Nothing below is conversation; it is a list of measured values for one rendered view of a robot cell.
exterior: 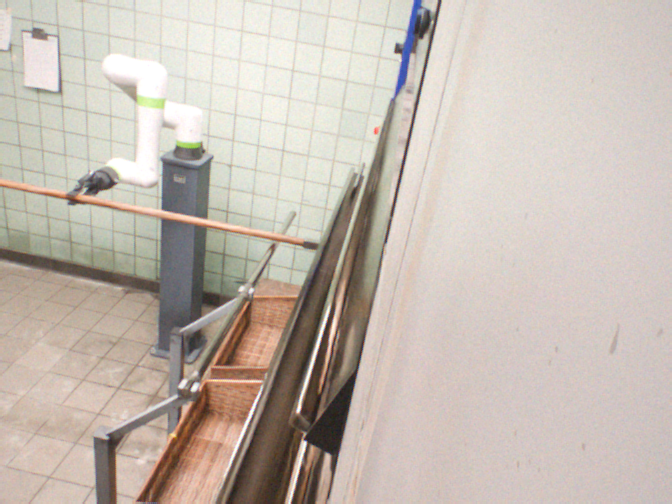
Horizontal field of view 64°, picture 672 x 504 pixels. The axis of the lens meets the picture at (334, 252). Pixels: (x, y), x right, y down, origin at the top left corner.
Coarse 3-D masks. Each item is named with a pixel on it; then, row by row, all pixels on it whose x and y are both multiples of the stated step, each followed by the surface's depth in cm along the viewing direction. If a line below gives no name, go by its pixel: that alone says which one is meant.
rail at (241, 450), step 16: (352, 176) 211; (336, 208) 176; (320, 256) 143; (304, 288) 127; (288, 320) 114; (288, 336) 109; (272, 368) 99; (272, 384) 95; (256, 400) 91; (256, 416) 88; (240, 448) 81; (240, 464) 79; (224, 480) 75; (224, 496) 73
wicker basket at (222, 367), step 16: (272, 304) 251; (288, 304) 249; (240, 320) 234; (272, 320) 254; (240, 336) 243; (256, 336) 248; (272, 336) 249; (224, 352) 217; (240, 352) 235; (256, 352) 237; (272, 352) 239; (224, 368) 201; (240, 368) 200; (256, 368) 199
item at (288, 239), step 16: (48, 192) 207; (64, 192) 207; (112, 208) 206; (128, 208) 205; (144, 208) 205; (192, 224) 205; (208, 224) 204; (224, 224) 204; (272, 240) 204; (288, 240) 202
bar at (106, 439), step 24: (288, 216) 230; (264, 264) 188; (240, 288) 172; (216, 312) 176; (216, 336) 147; (192, 384) 129; (168, 408) 131; (96, 432) 139; (120, 432) 137; (168, 432) 200; (96, 456) 141; (96, 480) 145
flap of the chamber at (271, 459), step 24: (336, 240) 160; (336, 264) 147; (312, 288) 132; (312, 312) 123; (312, 336) 115; (288, 360) 105; (288, 384) 99; (264, 408) 92; (288, 408) 94; (264, 432) 88; (288, 432) 89; (264, 456) 84; (288, 456) 85; (240, 480) 79; (264, 480) 80; (288, 480) 81
